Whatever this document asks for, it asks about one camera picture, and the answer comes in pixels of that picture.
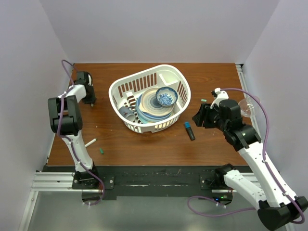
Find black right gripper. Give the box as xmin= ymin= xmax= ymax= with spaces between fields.
xmin=192 ymin=103 xmax=229 ymax=132

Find black blue highlighter marker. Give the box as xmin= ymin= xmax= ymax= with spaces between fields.
xmin=185 ymin=127 xmax=195 ymax=141

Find white pen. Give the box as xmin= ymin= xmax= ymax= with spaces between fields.
xmin=85 ymin=139 xmax=97 ymax=148

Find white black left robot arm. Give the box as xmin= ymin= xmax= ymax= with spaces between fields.
xmin=48 ymin=71 xmax=100 ymax=189

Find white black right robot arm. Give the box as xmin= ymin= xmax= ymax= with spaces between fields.
xmin=192 ymin=99 xmax=308 ymax=231

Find white plastic dish basket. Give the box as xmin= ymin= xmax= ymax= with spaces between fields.
xmin=108 ymin=64 xmax=191 ymax=133

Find blue patterned bowl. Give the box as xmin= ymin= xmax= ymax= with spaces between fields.
xmin=155 ymin=87 xmax=178 ymax=107

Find grey mug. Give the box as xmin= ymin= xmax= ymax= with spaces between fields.
xmin=118 ymin=106 xmax=136 ymax=122

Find clear wine glass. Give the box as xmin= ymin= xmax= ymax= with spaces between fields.
xmin=238 ymin=95 xmax=261 ymax=118

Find stacked plates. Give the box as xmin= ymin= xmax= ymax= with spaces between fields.
xmin=136 ymin=88 xmax=174 ymax=124

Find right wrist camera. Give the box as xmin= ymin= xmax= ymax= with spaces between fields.
xmin=210 ymin=88 xmax=229 ymax=109

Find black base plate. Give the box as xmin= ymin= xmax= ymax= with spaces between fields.
xmin=43 ymin=165 xmax=262 ymax=202

